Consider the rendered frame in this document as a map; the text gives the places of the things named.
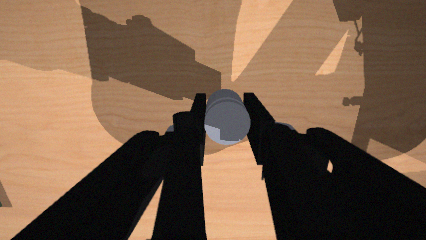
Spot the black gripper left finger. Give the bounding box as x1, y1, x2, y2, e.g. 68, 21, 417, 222
11, 93, 207, 240

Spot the grey cylinder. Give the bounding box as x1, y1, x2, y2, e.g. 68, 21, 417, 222
204, 89, 251, 145

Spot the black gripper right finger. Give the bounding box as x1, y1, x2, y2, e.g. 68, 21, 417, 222
243, 92, 426, 240

